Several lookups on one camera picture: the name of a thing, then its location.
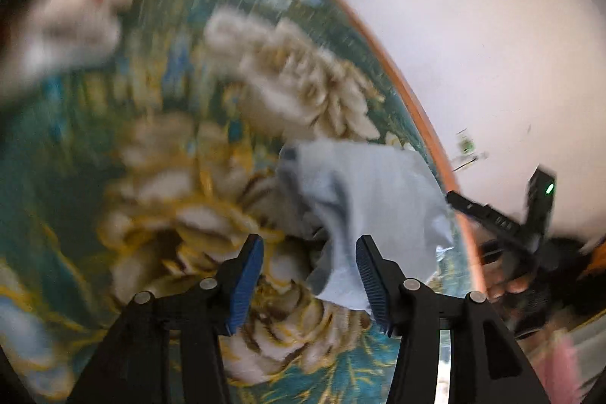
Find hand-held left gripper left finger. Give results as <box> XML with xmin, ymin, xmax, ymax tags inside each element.
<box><xmin>66</xmin><ymin>234</ymin><xmax>264</xmax><ymax>404</ymax></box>

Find blue floral blanket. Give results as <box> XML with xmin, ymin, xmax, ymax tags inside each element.
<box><xmin>0</xmin><ymin>0</ymin><xmax>484</xmax><ymax>404</ymax></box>

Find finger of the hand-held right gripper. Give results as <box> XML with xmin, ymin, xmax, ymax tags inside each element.
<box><xmin>446</xmin><ymin>190</ymin><xmax>532</xmax><ymax>254</ymax></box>
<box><xmin>479</xmin><ymin>242</ymin><xmax>509</xmax><ymax>267</ymax></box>

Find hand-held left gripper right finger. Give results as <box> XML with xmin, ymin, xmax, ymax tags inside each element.
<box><xmin>355</xmin><ymin>236</ymin><xmax>552</xmax><ymax>404</ymax></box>

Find person's right hand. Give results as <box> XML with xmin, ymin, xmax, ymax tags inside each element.
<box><xmin>485</xmin><ymin>264</ymin><xmax>531</xmax><ymax>299</ymax></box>

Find person's pink floral clothing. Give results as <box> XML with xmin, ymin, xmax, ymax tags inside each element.
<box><xmin>533</xmin><ymin>331</ymin><xmax>595</xmax><ymax>404</ymax></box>

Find small green wall fixture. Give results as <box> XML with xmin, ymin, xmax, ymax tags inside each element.
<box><xmin>453</xmin><ymin>129</ymin><xmax>489</xmax><ymax>171</ymax></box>

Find pink garment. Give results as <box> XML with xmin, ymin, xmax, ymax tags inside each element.
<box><xmin>0</xmin><ymin>0</ymin><xmax>138</xmax><ymax>97</ymax></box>

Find white printed t-shirt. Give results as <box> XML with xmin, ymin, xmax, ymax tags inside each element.
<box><xmin>275</xmin><ymin>139</ymin><xmax>458</xmax><ymax>312</ymax></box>

